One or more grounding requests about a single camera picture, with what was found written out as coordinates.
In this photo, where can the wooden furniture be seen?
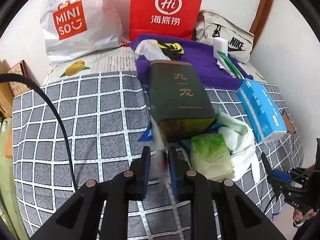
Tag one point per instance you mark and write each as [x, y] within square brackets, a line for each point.
[6, 112]

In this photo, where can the mango print pillow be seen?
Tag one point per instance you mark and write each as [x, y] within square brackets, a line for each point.
[103, 61]

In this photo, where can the white knitted cloth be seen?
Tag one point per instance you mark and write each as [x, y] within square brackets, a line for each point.
[223, 65]

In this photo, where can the dark green tea tin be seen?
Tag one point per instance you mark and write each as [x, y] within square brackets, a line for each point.
[179, 105]

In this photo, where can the person's right hand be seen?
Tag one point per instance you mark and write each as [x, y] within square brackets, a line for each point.
[299, 217]

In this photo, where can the grey grid bedsheet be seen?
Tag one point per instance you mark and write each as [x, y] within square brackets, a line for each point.
[107, 124]

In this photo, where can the blue tissue pack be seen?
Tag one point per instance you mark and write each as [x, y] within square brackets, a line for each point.
[266, 120]

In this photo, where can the light green tissue packet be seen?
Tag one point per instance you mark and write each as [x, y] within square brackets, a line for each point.
[211, 157]

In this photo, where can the translucent mesh drawstring bag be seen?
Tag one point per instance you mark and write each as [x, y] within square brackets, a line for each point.
[150, 50]

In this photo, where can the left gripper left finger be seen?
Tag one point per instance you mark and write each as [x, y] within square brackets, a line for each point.
[142, 173]

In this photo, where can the white card tag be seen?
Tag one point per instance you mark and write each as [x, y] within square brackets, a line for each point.
[160, 147]

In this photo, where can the green wet wipe packet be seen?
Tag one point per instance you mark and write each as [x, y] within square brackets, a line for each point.
[230, 64]

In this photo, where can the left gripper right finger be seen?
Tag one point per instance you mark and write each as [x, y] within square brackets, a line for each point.
[178, 168]

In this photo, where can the yellow black pouch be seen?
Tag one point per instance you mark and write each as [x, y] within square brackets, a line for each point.
[171, 49]

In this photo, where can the brown wooden headboard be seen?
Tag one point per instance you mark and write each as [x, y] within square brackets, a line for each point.
[260, 19]

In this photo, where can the red Haidilao paper bag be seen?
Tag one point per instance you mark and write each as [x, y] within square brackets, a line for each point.
[176, 18]

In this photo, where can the white Miniso plastic bag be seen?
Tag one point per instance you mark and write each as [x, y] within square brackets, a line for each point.
[74, 28]

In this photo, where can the purple towel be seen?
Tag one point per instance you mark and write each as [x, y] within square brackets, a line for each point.
[198, 54]

